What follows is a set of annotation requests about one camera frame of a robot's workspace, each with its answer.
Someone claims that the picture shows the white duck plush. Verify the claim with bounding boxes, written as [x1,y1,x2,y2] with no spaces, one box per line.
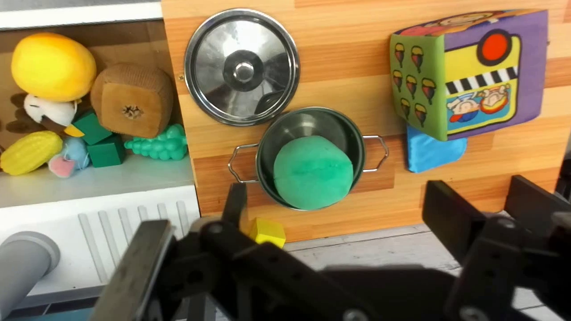
[23,94,85,140]

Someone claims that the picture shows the yellow toy block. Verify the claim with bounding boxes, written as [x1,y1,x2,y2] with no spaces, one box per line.
[247,218,287,251]

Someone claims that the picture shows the yellow lemon plush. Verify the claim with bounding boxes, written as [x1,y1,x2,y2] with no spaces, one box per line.
[8,33,98,104]

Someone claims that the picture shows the colourful fabric cube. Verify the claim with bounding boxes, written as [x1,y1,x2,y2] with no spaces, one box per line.
[388,10,549,144]

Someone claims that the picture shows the green toy grapes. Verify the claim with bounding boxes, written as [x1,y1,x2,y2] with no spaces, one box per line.
[123,124,189,163]

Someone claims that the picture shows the blue fabric piece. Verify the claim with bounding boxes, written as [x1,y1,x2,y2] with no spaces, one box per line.
[405,124,469,176]

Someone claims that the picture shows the small steel pot with handles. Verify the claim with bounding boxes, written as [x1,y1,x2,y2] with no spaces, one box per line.
[226,106,390,211]

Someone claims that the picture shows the white toy sink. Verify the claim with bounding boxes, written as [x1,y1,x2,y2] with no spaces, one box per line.
[0,0,201,300]

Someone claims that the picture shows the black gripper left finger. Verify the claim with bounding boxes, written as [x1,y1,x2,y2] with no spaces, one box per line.
[87,183,335,321]

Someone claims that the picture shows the green toy block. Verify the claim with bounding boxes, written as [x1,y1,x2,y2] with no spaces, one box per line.
[85,138,126,170]
[71,111,114,147]

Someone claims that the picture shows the grey toy faucet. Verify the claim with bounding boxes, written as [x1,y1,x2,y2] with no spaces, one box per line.
[0,231,62,320]

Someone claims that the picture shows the blue and pink plush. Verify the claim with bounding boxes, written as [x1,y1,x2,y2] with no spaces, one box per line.
[48,138,90,181]

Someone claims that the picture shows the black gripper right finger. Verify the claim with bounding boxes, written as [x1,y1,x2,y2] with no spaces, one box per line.
[421,176,571,321]

